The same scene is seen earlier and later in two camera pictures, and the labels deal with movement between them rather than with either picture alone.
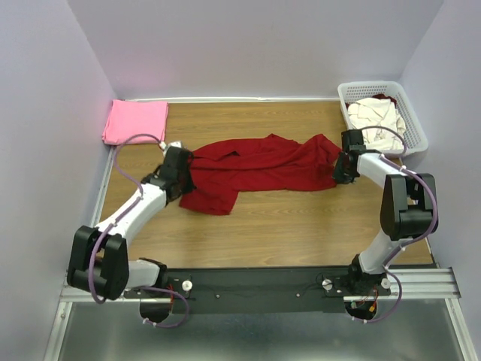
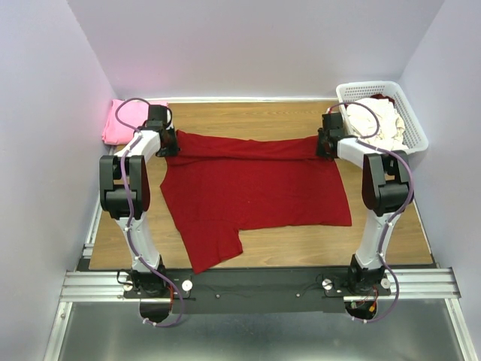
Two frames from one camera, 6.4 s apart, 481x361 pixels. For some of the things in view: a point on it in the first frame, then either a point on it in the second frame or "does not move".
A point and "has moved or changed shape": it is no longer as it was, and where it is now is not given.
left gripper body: (187, 181) → (171, 147)
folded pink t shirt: (129, 117) does not move
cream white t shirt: (371, 112) does not move
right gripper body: (343, 175) → (322, 138)
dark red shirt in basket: (382, 96) does not move
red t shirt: (222, 169) has moved or changed shape
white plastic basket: (416, 139) does not move
